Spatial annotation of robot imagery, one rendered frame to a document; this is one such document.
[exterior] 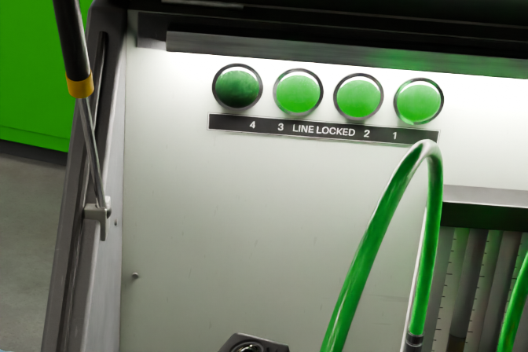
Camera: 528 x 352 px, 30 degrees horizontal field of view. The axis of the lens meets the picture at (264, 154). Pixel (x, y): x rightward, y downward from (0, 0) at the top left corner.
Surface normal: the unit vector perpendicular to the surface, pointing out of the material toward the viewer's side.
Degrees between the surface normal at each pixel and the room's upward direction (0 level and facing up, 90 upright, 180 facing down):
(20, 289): 0
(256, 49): 90
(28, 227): 0
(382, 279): 90
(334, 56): 90
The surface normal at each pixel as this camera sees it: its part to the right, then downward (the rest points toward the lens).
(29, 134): -0.26, 0.40
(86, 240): 0.06, -0.36
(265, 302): 0.00, 0.44
